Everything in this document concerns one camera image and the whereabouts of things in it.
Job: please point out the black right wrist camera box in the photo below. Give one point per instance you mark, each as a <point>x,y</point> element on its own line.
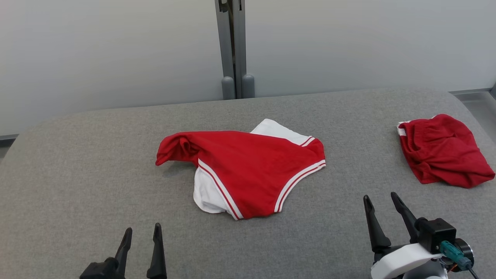
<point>438,232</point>

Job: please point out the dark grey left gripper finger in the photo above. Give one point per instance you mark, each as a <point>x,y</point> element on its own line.
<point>122,252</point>
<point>157,255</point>

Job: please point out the red shorts with white print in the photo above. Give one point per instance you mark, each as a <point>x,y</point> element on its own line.
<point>441,151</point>

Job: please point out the red and white t-shirt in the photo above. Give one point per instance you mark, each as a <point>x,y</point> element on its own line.
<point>255,170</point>

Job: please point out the grey metal door frame post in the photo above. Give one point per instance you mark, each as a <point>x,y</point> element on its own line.
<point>224,46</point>
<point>243,46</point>

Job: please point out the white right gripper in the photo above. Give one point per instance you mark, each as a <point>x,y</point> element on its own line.
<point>403,259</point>

